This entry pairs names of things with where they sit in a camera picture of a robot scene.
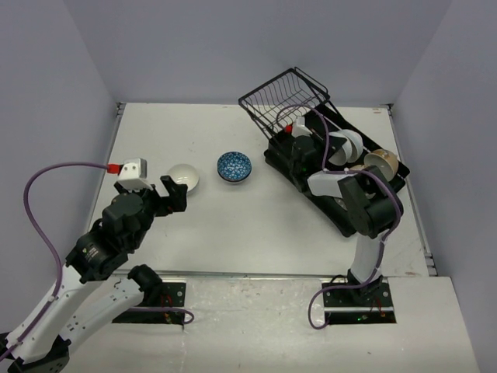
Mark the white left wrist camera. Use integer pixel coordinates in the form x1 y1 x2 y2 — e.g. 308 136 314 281
117 158 151 191

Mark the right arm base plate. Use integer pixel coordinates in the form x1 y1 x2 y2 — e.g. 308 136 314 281
322 279 397 326

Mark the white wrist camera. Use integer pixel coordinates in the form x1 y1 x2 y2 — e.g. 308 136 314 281
284 117 312 138
117 158 151 191

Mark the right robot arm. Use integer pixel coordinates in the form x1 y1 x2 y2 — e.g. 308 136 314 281
290 135 404 305

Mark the light blue ribbed bowl back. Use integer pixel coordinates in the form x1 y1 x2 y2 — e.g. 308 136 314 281
342 129 363 163

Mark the orange flower beige bowl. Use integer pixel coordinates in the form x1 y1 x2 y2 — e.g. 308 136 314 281
334 197 347 211

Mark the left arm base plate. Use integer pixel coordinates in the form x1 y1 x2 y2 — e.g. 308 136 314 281
112 282 189 325

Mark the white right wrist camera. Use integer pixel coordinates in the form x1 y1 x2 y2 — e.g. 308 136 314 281
284 117 312 138

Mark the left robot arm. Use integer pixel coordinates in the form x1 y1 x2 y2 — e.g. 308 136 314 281
1 176 188 372

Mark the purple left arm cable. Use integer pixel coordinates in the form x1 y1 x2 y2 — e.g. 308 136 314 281
0 162 121 357

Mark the red patterned white bowl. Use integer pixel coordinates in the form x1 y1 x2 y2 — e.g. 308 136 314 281
217 152 252 183

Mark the black wire dish rack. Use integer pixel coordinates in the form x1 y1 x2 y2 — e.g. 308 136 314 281
238 68 410 237

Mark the light blue ribbed bowl front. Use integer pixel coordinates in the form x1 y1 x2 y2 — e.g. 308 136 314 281
167 163 200 193

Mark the beige leaf pattern bowl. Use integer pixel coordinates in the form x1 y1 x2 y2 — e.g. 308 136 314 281
348 164 367 173

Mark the light blue ribbed bowl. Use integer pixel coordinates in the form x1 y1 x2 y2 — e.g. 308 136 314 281
328 131 352 166
167 163 200 193
342 129 363 163

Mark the beige floral bowl back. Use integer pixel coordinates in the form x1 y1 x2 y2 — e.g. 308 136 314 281
364 148 399 182

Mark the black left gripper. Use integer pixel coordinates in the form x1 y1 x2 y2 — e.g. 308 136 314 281
116 174 188 249

